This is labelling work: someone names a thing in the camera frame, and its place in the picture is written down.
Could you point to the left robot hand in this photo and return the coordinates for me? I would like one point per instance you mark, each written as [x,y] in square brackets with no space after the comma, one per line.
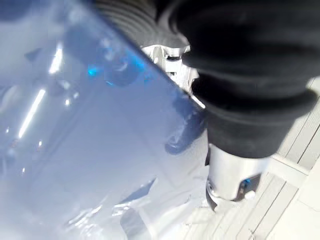
[245,75]

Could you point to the blue plastic folder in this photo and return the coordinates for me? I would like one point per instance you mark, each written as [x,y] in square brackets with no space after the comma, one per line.
[82,130]

